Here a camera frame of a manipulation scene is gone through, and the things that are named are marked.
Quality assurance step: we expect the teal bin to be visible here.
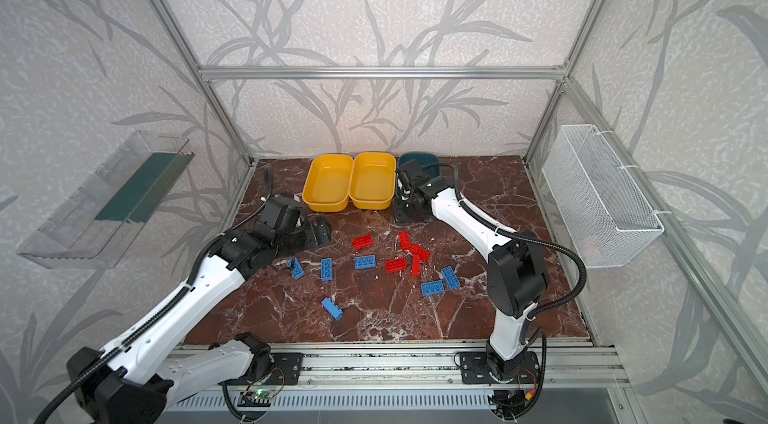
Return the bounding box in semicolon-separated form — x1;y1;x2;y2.
397;152;441;178

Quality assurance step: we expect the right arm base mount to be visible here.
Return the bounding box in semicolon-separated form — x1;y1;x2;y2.
455;350;541;385

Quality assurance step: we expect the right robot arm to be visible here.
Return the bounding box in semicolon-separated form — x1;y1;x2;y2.
396;161;587;375

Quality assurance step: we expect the blue brick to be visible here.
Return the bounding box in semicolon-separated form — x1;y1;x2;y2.
440;267;461;290
421;280;445;297
320;258;333;282
322;298;343;321
354;255;377;270
290;258;305;280

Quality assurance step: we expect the left yellow bin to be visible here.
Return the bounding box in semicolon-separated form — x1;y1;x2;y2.
302;154;353;213

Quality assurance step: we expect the yellow bin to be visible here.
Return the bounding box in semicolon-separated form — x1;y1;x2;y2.
302;154;353;213
349;152;396;211

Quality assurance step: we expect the red brick vertical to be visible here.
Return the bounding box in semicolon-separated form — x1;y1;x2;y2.
412;255;422;278

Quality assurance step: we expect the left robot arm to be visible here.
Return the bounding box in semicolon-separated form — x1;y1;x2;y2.
36;168;332;423

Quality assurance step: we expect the red brick diagonal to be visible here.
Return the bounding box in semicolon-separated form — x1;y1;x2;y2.
409;245;431;263

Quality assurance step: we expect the middle yellow bin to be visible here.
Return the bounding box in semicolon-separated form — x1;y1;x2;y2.
349;152;396;211

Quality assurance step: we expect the red brick top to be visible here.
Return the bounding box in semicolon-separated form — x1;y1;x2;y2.
398;231;411;252

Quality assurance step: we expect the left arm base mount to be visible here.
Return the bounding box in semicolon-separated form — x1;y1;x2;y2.
240;352;304;386

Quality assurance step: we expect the white wire basket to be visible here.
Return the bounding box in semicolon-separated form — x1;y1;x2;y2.
543;124;664;269

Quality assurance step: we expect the clear acrylic shelf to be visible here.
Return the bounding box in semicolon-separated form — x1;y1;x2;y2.
17;131;194;270

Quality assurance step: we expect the red brick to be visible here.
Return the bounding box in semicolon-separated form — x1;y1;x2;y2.
398;231;411;252
352;234;373;251
385;258;408;274

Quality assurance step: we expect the blue brick bottom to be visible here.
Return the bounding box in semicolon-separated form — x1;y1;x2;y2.
322;298;343;321

